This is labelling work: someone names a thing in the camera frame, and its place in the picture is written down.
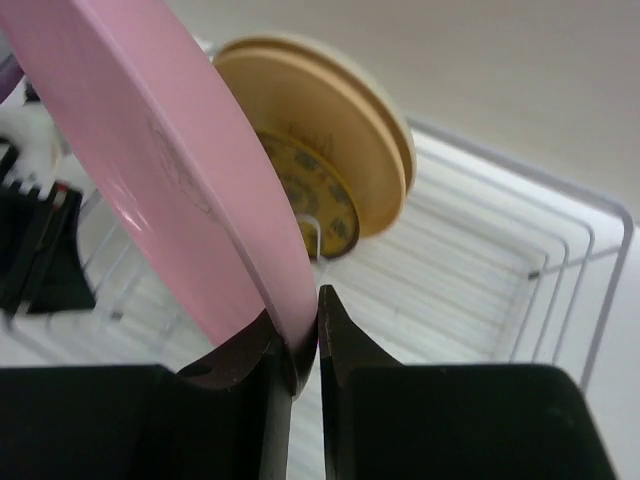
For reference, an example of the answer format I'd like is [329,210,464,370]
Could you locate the rear yellow plastic plate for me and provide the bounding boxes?
[214,44,407,236]

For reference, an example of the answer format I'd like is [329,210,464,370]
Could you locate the pink plastic plate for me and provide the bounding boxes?
[1,1,316,351]

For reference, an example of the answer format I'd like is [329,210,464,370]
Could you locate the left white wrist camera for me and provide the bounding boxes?
[1,89,64,193]

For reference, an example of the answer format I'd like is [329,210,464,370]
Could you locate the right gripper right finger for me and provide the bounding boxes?
[318,285,615,479]

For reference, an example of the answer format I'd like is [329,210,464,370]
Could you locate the white wire dish rack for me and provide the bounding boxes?
[1,128,633,385]

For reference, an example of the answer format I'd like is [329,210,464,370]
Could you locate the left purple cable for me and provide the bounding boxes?
[0,52,26,104]

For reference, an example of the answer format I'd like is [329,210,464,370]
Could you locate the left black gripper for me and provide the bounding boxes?
[1,139,96,315]

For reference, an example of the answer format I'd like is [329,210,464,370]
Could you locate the cream rear plate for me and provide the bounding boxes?
[213,31,417,193]

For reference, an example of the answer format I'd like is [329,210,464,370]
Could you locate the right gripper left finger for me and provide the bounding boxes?
[1,314,292,479]

